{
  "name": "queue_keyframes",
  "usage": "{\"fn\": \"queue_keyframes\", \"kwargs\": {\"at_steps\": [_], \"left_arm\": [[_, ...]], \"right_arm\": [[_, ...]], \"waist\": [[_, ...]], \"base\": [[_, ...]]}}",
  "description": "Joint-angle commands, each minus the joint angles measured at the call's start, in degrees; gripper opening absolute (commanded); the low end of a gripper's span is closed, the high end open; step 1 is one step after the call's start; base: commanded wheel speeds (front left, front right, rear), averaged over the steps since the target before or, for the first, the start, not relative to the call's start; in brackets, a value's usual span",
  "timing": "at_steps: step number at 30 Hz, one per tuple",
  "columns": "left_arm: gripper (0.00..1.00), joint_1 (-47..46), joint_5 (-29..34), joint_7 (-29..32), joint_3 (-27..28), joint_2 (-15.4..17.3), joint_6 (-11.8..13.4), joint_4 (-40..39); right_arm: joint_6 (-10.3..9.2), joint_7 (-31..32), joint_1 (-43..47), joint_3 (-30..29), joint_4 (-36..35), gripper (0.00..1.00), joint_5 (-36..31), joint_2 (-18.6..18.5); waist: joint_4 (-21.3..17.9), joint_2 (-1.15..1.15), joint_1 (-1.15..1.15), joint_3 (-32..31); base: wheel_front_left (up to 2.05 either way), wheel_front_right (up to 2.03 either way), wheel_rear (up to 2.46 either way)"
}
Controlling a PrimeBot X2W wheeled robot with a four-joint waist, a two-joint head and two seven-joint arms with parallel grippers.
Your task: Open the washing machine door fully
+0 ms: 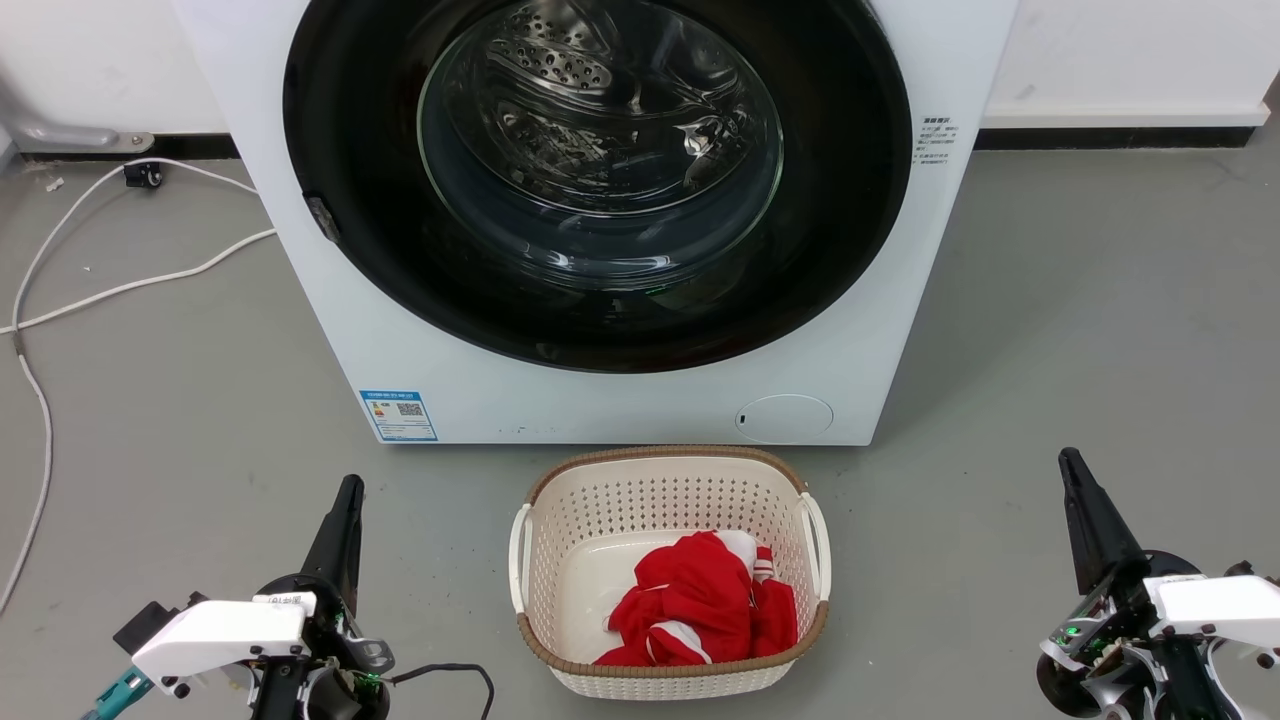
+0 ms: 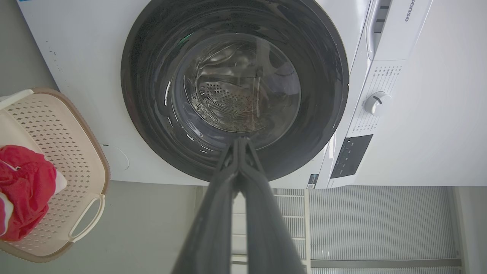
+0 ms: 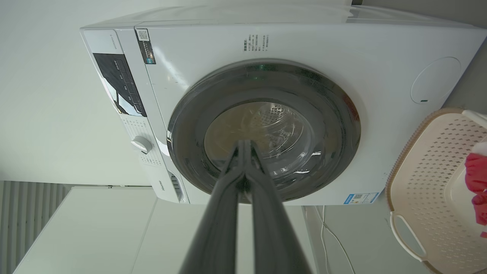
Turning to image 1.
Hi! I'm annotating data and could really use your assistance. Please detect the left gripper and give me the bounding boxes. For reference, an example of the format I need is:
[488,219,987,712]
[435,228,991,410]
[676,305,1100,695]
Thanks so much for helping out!
[252,475,397,720]

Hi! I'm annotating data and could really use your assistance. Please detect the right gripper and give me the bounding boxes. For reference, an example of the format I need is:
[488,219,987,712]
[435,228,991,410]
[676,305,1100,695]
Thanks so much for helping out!
[1035,447,1263,720]

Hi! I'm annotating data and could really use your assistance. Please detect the white front-load washing machine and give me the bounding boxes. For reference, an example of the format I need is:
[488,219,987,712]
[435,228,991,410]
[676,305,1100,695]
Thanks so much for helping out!
[170,0,1021,447]

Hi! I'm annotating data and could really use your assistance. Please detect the black round washer door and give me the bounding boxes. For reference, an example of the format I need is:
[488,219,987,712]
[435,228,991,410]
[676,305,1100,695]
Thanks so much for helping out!
[283,0,913,375]

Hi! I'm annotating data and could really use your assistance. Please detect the blue energy label sticker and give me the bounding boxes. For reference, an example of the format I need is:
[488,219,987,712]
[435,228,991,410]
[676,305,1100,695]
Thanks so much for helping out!
[359,390,439,443]

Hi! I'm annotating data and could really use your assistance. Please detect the cream perforated laundry basket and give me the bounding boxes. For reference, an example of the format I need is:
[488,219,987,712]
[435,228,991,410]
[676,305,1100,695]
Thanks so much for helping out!
[508,445,832,701]

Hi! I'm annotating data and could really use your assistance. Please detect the round white filter cover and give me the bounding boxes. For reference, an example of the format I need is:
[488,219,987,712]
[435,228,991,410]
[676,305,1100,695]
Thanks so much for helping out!
[736,394,835,444]

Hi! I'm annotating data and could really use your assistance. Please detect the red and white garment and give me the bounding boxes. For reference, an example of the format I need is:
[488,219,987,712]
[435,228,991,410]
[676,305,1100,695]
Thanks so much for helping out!
[594,530,799,668]

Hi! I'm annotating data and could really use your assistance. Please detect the black text warning label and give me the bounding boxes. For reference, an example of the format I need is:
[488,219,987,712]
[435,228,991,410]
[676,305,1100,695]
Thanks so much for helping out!
[912,116,961,167]

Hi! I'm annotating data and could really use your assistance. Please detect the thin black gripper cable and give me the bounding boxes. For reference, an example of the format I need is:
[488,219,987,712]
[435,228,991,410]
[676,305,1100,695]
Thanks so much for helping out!
[386,662,496,720]

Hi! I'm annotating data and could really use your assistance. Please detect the teal cable connector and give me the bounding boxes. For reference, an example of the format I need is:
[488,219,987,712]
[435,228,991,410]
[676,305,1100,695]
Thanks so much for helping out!
[80,668,156,720]

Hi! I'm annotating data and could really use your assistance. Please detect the white power cable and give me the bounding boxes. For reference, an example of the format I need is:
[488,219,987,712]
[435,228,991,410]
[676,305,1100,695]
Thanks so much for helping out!
[0,158,278,616]

